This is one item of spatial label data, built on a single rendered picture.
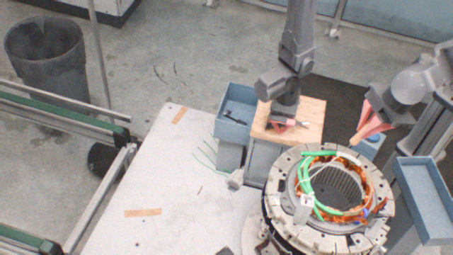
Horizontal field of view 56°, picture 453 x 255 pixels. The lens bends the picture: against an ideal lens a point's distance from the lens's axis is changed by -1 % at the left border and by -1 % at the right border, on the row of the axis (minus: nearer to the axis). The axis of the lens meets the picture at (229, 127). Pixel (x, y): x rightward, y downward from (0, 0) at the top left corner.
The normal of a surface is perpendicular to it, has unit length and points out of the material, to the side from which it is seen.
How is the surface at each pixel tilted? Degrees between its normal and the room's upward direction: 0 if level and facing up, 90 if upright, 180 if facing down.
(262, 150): 90
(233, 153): 90
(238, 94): 90
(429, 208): 0
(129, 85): 0
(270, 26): 0
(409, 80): 74
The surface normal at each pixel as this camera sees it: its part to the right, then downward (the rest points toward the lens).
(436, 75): 0.62, -0.23
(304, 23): 0.54, 0.68
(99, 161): 0.08, -0.65
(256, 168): -0.24, 0.72
